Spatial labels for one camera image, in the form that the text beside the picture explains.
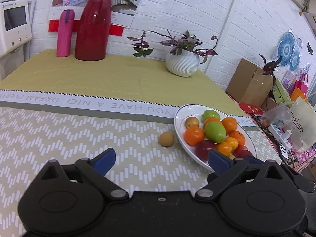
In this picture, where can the small yellow orange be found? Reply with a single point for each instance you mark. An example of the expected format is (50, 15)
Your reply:
(233, 142)

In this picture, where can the red envelope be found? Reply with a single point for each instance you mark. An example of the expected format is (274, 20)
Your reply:
(251, 109)

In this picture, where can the purple green trailing plant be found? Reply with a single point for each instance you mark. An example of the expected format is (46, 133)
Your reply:
(187, 42)

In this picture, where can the small tangerine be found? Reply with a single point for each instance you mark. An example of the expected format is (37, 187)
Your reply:
(224, 148)

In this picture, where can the white water dispenser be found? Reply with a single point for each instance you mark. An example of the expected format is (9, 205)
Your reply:
(16, 34)

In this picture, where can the brown longan by plate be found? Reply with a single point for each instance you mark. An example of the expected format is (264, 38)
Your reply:
(166, 139)

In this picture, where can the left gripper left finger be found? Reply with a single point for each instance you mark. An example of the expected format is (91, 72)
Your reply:
(94, 170)

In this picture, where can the white round plate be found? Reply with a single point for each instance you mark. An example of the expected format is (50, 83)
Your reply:
(194, 110)

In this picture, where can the blue round wall decoration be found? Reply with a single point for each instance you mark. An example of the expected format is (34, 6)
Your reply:
(286, 48)

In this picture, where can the red thermos jug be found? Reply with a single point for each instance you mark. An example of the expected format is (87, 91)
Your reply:
(93, 31)

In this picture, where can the pink thermos bottle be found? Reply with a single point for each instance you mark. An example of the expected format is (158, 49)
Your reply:
(65, 33)

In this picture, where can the tangerine on plate left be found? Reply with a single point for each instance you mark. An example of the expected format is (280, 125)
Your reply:
(194, 135)

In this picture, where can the small yellow red plum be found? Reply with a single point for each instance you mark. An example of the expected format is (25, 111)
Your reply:
(192, 121)

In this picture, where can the dark red plum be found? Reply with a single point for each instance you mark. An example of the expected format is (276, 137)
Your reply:
(244, 154)
(202, 149)

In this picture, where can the dark red plum on plate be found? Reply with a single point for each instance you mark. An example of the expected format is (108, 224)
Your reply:
(244, 154)

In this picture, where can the tangerine on plate right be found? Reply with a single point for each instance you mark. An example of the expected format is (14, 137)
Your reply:
(239, 137)

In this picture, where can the green apple on plate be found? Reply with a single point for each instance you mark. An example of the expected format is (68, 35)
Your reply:
(210, 113)

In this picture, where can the white canvas bag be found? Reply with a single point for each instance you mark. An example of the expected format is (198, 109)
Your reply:
(302, 125)

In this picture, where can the cardboard box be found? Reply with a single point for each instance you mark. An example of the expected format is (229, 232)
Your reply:
(249, 85)

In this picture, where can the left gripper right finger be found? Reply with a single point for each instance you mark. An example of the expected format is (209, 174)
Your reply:
(228, 172)

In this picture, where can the white ribbed plant pot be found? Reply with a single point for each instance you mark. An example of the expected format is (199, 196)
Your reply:
(184, 65)

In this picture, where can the large orange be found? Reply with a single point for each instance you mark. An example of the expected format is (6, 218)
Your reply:
(211, 119)

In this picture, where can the green apple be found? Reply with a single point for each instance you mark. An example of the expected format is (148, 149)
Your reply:
(215, 132)
(210, 113)

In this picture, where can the tangerine on plate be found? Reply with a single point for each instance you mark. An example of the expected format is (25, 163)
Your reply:
(194, 135)
(239, 137)

